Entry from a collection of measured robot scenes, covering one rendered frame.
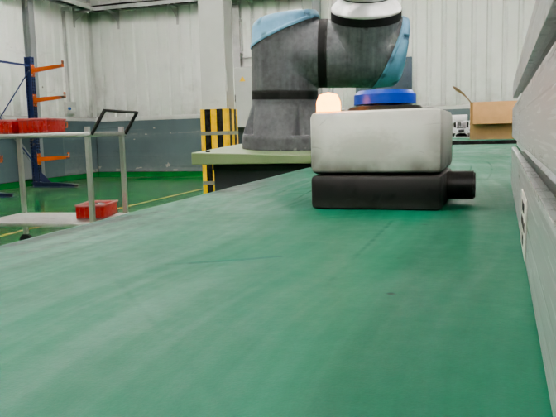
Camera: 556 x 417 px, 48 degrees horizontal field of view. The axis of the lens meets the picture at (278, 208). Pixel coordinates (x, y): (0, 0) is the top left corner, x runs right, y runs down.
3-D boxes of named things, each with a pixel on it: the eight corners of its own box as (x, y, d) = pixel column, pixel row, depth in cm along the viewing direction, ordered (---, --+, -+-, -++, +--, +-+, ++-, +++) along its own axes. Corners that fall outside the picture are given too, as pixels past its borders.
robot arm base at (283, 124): (228, 150, 106) (227, 90, 104) (260, 144, 120) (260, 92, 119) (313, 151, 101) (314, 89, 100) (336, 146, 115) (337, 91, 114)
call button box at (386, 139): (341, 195, 46) (339, 110, 46) (477, 197, 43) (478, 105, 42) (310, 208, 39) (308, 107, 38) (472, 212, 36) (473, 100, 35)
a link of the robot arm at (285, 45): (256, 92, 116) (255, 16, 113) (328, 92, 114) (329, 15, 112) (245, 90, 104) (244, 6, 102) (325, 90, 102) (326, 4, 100)
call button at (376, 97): (361, 122, 43) (361, 92, 43) (419, 120, 42) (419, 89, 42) (347, 121, 40) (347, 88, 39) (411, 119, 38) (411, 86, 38)
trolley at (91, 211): (-25, 260, 433) (-37, 113, 421) (23, 246, 487) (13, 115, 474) (112, 262, 412) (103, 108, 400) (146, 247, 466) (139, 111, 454)
